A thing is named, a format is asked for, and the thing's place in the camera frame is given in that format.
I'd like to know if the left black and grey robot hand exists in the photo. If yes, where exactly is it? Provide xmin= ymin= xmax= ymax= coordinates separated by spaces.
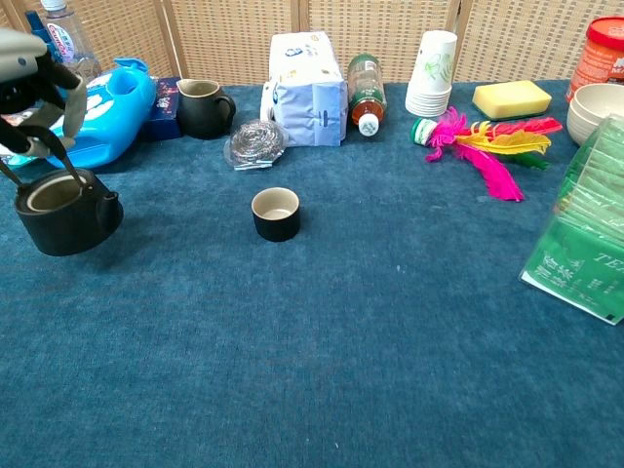
xmin=0 ymin=27 xmax=90 ymax=160

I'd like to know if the black cast iron teapot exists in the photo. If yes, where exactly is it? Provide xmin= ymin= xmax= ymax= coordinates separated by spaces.
xmin=0 ymin=124 xmax=125 ymax=257

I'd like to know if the small black tea cup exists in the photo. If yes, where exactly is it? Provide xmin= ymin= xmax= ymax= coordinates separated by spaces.
xmin=251 ymin=186 xmax=301 ymax=243

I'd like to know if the clear plastic water bottle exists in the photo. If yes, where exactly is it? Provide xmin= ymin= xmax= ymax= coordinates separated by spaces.
xmin=39 ymin=0 xmax=103 ymax=84

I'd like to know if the white and teal package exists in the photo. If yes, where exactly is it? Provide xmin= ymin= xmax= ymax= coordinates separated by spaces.
xmin=0 ymin=109 xmax=35 ymax=171

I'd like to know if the blue detergent jug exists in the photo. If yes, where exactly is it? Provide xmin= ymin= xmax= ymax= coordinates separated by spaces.
xmin=48 ymin=57 xmax=158 ymax=171

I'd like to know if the dark blue small box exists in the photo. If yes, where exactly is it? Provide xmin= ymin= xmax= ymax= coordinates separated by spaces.
xmin=140 ymin=76 xmax=182 ymax=142

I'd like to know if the black ceramic pitcher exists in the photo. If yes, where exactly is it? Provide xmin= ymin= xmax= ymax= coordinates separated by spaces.
xmin=175 ymin=78 xmax=238 ymax=141

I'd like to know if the wicker folding screen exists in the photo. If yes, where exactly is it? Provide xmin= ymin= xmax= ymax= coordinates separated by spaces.
xmin=0 ymin=0 xmax=624 ymax=92

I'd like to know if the steel wool scrubber in wrapper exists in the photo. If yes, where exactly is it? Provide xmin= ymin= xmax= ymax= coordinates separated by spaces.
xmin=223 ymin=118 xmax=290 ymax=172

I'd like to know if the white and blue tissue pack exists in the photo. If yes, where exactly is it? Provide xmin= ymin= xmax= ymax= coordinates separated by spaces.
xmin=259 ymin=31 xmax=349 ymax=148

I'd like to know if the brown tea drink bottle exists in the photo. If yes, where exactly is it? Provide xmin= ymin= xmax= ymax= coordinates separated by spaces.
xmin=346 ymin=53 xmax=389 ymax=137

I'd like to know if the blue tablecloth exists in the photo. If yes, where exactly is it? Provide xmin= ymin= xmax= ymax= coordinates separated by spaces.
xmin=0 ymin=80 xmax=624 ymax=468

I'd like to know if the stack of white paper cups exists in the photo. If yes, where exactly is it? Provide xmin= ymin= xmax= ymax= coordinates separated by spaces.
xmin=405 ymin=29 xmax=459 ymax=118

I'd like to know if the colourful feather shuttlecock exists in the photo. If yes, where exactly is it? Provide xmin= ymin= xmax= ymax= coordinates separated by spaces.
xmin=409 ymin=106 xmax=564 ymax=203

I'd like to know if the yellow sponge with green pad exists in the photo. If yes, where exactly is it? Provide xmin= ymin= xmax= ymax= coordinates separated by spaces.
xmin=471 ymin=79 xmax=553 ymax=122

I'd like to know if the beige bowl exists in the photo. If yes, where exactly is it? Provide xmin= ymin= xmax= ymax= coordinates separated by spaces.
xmin=566 ymin=104 xmax=605 ymax=147
xmin=571 ymin=83 xmax=624 ymax=123

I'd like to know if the orange canister with red lid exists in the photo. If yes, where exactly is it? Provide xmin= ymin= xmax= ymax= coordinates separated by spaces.
xmin=565 ymin=16 xmax=624 ymax=103

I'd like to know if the green tea bag package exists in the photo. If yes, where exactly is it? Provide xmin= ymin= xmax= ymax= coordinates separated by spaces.
xmin=518 ymin=114 xmax=624 ymax=327

